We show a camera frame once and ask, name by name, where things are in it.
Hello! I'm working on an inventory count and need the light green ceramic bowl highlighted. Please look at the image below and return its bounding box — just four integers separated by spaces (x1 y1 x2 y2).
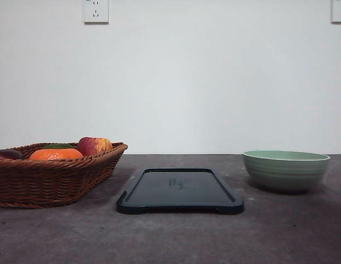
242 150 331 194

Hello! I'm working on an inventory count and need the brown wicker basket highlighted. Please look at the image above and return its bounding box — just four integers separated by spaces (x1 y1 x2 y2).
0 142 128 208

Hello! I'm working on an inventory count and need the dark teal rectangular tray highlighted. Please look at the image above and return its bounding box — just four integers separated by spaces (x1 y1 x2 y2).
117 168 244 215

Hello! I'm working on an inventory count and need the red yellow apple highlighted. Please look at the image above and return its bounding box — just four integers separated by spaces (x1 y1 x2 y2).
78 136 113 156

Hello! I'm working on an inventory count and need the dark green avocado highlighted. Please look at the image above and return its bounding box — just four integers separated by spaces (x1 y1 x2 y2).
41 143 75 149

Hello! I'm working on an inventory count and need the orange tangerine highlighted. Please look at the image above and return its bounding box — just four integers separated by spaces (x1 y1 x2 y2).
29 148 84 161

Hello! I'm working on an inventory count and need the dark purple fruit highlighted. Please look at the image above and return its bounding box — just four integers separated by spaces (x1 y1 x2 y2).
0 150 23 159

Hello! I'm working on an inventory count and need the white wall socket left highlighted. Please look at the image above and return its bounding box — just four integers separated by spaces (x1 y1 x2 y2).
82 0 109 26

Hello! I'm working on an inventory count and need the white wall socket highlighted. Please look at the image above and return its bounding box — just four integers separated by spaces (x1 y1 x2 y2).
331 0 341 25
82 0 109 26

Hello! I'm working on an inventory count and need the white wall socket right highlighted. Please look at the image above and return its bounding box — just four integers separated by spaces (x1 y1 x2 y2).
331 0 341 25

